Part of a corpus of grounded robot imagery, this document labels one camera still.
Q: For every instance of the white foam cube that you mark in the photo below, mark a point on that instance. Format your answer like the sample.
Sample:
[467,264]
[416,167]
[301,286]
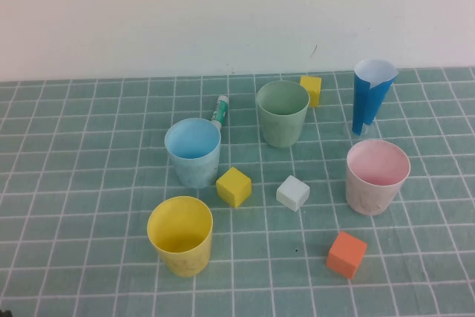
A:
[293,192]

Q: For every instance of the light blue plastic cup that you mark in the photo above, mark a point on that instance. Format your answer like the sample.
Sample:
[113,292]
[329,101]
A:
[193,176]

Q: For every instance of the blue paper cone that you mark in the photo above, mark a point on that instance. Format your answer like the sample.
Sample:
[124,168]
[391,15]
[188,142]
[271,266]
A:
[361,109]

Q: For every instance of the yellow plastic cup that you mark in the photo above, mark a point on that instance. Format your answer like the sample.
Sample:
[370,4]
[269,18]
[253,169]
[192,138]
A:
[185,261]

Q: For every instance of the orange foam cube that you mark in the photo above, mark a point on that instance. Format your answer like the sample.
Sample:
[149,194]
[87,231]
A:
[347,254]

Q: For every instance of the green white glue stick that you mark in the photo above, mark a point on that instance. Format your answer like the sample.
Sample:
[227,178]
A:
[221,109]

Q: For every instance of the yellow foam cube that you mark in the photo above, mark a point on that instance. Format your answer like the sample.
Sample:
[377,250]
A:
[234,187]
[313,88]

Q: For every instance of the green plastic cup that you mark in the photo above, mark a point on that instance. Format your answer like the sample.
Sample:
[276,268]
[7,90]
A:
[282,127]

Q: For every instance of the green grid tablecloth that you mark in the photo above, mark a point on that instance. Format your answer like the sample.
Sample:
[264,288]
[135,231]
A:
[111,257]

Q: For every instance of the pink plastic cup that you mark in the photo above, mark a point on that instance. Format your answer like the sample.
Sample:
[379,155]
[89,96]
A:
[367,198]

